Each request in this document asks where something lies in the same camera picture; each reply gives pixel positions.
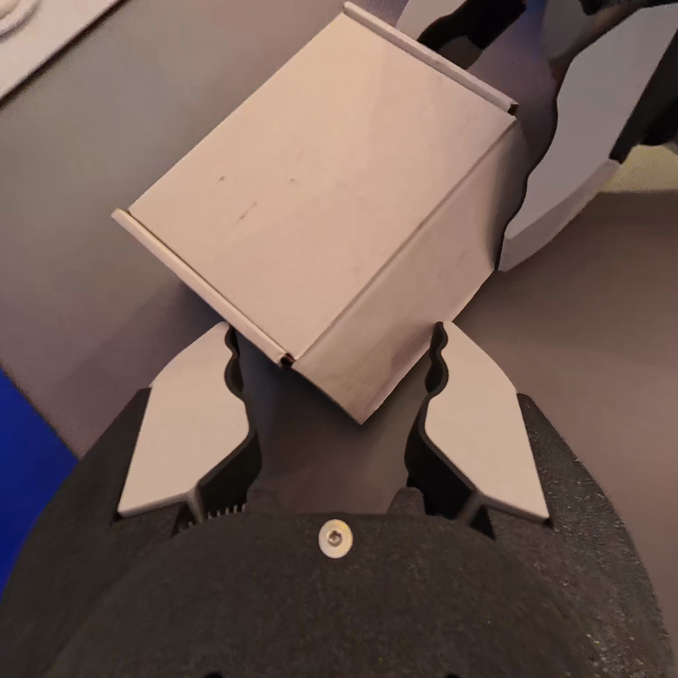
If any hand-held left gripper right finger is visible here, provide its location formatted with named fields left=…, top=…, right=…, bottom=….
left=404, top=320, right=552, bottom=526

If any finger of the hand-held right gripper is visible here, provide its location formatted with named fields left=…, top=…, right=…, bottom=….
left=493, top=2, right=678, bottom=272
left=394, top=0, right=530, bottom=72

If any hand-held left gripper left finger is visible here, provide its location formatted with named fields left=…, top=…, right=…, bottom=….
left=117, top=322, right=263, bottom=524

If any white cardboard box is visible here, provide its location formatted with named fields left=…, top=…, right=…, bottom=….
left=111, top=1, right=528, bottom=424

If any blue plastic bin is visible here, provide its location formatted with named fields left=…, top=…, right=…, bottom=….
left=0, top=368, right=80, bottom=589

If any white rounded tray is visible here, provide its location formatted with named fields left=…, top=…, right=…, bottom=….
left=0, top=0, right=120, bottom=99

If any clear drinking glass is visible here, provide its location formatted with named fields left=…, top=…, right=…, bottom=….
left=0, top=0, right=43, bottom=38

